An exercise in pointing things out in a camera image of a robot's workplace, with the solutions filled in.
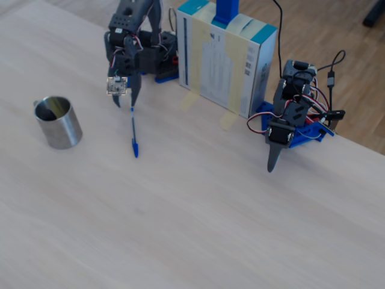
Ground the grey leader gripper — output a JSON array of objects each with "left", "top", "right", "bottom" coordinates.
[{"left": 265, "top": 119, "right": 296, "bottom": 174}]

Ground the dark grey follower gripper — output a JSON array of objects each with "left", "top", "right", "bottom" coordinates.
[{"left": 109, "top": 35, "right": 143, "bottom": 109}]

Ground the blue ballpoint pen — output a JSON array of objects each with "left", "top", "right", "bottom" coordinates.
[{"left": 129, "top": 105, "right": 140, "bottom": 159}]

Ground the silver metal cup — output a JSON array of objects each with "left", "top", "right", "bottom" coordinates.
[{"left": 32, "top": 95, "right": 84, "bottom": 150}]

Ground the yellow masking tape strip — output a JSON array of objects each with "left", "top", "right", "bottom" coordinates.
[
  {"left": 180, "top": 2, "right": 217, "bottom": 114},
  {"left": 219, "top": 13, "right": 256, "bottom": 131}
]

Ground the yellow and black marker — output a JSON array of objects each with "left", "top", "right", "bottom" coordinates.
[{"left": 40, "top": 98, "right": 64, "bottom": 120}]

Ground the white and teal cardboard box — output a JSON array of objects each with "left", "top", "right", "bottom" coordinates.
[{"left": 176, "top": 0, "right": 278, "bottom": 120}]

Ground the black object on floor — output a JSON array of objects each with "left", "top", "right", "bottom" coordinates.
[{"left": 362, "top": 0, "right": 385, "bottom": 28}]

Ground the small camera circuit board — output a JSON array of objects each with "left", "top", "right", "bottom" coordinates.
[{"left": 106, "top": 76, "right": 128, "bottom": 96}]

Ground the blue follower arm base plate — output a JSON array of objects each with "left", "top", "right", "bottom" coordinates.
[{"left": 155, "top": 73, "right": 180, "bottom": 84}]

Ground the blue leader arm base plate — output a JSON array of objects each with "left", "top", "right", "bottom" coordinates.
[{"left": 260, "top": 101, "right": 335, "bottom": 149}]

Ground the red white black servo wire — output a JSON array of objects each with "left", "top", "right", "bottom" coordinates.
[{"left": 246, "top": 111, "right": 273, "bottom": 135}]

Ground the black usb cable with adapter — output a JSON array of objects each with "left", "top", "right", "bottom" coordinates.
[{"left": 316, "top": 49, "right": 347, "bottom": 112}]

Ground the long black power cable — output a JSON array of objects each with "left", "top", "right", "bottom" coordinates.
[{"left": 272, "top": 0, "right": 284, "bottom": 79}]

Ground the blue upright post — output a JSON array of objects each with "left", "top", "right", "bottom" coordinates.
[{"left": 212, "top": 0, "right": 240, "bottom": 30}]

